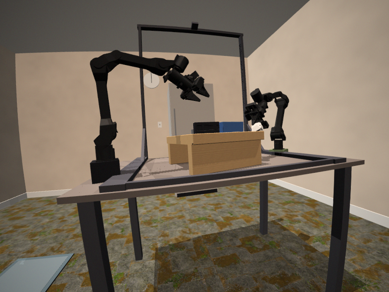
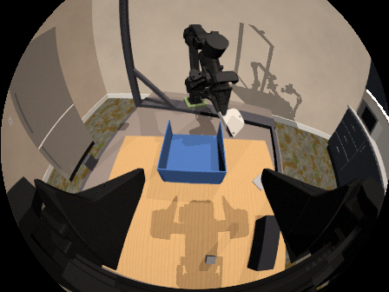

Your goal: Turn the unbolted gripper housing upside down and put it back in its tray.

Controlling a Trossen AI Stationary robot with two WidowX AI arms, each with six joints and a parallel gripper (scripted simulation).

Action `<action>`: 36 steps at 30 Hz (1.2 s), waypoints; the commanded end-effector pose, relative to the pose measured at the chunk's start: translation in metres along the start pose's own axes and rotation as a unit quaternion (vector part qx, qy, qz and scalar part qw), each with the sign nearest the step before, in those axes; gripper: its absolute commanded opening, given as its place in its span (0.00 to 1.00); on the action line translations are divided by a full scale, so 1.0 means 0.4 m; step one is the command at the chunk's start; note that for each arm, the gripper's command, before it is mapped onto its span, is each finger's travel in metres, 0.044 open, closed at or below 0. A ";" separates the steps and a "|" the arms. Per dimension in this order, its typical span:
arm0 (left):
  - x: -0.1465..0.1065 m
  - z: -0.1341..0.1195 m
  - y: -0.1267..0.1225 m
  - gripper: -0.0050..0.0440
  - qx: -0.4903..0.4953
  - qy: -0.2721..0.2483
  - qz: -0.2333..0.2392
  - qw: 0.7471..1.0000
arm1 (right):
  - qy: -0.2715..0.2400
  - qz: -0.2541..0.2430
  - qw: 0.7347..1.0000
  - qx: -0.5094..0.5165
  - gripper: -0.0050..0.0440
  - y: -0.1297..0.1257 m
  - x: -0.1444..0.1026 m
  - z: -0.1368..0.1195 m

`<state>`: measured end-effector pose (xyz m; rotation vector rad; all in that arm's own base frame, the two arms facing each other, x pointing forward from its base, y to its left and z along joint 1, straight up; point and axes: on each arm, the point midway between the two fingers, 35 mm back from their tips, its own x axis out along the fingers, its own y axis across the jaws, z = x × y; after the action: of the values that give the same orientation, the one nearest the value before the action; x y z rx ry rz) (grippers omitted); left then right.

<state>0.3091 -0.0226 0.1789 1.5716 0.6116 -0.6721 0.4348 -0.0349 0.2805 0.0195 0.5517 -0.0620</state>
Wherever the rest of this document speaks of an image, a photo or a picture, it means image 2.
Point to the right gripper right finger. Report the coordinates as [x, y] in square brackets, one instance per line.
[303, 211]

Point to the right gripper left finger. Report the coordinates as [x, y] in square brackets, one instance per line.
[100, 216]

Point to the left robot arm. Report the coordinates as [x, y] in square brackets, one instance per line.
[215, 45]

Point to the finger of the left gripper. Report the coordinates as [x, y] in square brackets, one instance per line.
[222, 96]
[214, 102]

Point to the blue open-top tray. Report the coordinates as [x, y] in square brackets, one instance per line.
[186, 158]

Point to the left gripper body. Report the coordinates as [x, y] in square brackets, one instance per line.
[219, 80]

